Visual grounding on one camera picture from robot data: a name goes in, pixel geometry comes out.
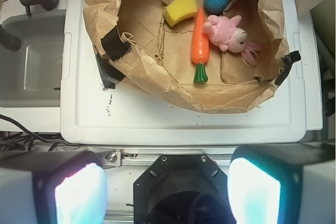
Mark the orange toy carrot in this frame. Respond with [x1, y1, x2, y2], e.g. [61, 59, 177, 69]
[191, 8, 209, 84]

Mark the yellow sponge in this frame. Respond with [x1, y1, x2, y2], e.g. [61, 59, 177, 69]
[163, 0, 198, 27]

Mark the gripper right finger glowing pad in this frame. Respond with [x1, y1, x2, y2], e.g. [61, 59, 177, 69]
[227, 144, 335, 223]

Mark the crumpled brown paper bag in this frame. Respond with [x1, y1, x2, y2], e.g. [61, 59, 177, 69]
[83, 0, 292, 114]

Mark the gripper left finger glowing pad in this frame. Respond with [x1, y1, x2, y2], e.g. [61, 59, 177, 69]
[1, 151, 108, 223]

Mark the aluminium frame rail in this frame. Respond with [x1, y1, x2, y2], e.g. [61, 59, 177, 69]
[56, 146, 236, 169]

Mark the black octagonal camera mount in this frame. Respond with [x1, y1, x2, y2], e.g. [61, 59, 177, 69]
[133, 154, 237, 223]

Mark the black cables bundle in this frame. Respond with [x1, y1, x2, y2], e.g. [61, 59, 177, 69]
[0, 113, 69, 154]

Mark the grey sink basin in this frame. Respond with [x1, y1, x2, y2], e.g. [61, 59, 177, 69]
[1, 10, 65, 108]

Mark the white plastic tray lid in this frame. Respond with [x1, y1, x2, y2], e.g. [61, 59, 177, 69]
[60, 0, 307, 147]

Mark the pink plush bunny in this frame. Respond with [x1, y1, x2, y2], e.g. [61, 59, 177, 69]
[203, 15, 262, 67]

